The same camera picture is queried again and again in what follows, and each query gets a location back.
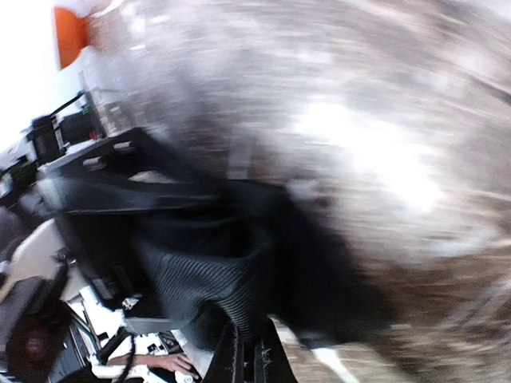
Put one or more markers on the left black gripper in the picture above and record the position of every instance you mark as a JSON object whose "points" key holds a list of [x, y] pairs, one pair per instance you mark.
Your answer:
{"points": [[124, 174]]}

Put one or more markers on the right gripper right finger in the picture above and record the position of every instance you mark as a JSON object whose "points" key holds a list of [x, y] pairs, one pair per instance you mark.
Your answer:
{"points": [[270, 360]]}

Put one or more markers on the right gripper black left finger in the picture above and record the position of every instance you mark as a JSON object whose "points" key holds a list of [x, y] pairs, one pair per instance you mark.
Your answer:
{"points": [[227, 364]]}

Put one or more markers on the black necktie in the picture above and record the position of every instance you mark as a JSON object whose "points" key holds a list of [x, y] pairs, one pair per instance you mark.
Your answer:
{"points": [[249, 255]]}

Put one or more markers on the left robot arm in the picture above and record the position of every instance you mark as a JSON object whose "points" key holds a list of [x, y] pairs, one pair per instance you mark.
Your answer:
{"points": [[24, 200]]}

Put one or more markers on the white red bowl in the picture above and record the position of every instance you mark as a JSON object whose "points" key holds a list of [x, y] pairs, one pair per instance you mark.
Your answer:
{"points": [[72, 35]]}

